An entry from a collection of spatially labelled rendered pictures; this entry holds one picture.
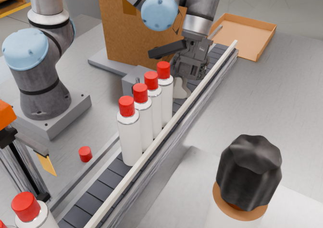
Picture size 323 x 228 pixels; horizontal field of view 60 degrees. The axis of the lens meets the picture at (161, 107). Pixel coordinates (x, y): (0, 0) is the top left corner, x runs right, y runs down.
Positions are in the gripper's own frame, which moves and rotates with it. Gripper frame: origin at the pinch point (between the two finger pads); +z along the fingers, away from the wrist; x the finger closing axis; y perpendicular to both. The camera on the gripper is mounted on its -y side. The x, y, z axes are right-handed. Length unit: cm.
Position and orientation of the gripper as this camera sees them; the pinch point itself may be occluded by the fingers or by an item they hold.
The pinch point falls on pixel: (168, 100)
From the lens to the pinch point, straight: 81.8
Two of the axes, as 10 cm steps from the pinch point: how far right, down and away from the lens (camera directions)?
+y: 8.6, 3.4, -3.8
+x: 4.4, -1.4, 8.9
